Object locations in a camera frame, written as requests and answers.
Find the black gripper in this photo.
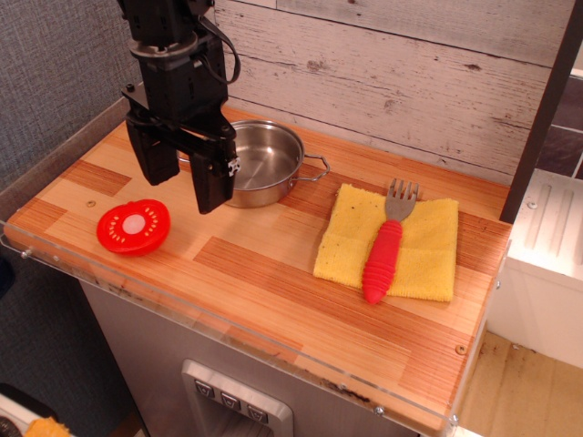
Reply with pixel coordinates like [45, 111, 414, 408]
[125, 35, 238, 214]

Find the red plastic tomato half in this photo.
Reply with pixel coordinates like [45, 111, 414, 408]
[97, 199, 171, 256]

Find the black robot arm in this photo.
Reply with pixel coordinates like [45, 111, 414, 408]
[119, 1, 240, 214]

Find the stainless steel pot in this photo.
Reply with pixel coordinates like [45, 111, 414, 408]
[177, 120, 330, 208]

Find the clear acrylic edge guard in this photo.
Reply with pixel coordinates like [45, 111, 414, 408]
[1, 224, 459, 436]

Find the silver dispenser panel with buttons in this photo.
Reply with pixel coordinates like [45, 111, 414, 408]
[181, 360, 294, 436]

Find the yellow folded cloth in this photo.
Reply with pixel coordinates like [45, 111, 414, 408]
[312, 184, 459, 304]

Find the yellow object at corner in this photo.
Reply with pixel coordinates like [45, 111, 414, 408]
[24, 417, 72, 437]

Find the fork with red handle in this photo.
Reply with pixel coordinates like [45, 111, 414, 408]
[362, 179, 419, 304]

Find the dark right upright post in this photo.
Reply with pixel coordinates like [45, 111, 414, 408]
[499, 0, 582, 224]

